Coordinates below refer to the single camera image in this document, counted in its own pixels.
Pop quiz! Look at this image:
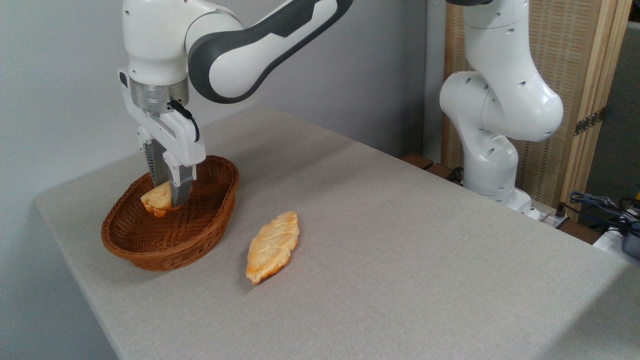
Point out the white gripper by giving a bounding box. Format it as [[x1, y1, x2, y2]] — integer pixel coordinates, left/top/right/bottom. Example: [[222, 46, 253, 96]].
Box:
[[123, 94, 207, 208]]

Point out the round golden bread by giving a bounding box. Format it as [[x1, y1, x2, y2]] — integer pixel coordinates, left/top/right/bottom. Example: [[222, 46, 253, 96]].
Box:
[[140, 180, 194, 219]]

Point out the brown wicker basket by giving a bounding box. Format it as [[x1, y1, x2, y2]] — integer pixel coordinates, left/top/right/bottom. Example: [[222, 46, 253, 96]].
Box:
[[101, 155, 240, 272]]

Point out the long braided bread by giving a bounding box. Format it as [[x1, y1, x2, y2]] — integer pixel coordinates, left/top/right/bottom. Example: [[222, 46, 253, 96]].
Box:
[[245, 211, 300, 285]]

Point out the grey tablecloth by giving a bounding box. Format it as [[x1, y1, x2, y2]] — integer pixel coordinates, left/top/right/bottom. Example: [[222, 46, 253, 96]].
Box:
[[34, 106, 640, 360]]

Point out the brown wooden block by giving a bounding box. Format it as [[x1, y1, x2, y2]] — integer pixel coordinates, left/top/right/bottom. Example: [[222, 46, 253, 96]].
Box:
[[402, 153, 435, 171]]

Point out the wooden rattan folding screen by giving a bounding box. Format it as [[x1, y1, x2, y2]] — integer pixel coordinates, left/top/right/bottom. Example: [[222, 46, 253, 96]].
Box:
[[442, 0, 633, 221]]

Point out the metal screen hinge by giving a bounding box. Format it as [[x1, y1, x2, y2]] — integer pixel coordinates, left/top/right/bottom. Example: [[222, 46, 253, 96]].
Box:
[[574, 107, 607, 137]]

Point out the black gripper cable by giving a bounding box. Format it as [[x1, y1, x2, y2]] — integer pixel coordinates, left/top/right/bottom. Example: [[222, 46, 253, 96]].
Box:
[[168, 99, 201, 144]]

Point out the bundle of dark cables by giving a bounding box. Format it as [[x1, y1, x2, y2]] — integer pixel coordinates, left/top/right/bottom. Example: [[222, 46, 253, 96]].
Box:
[[560, 191, 640, 237]]

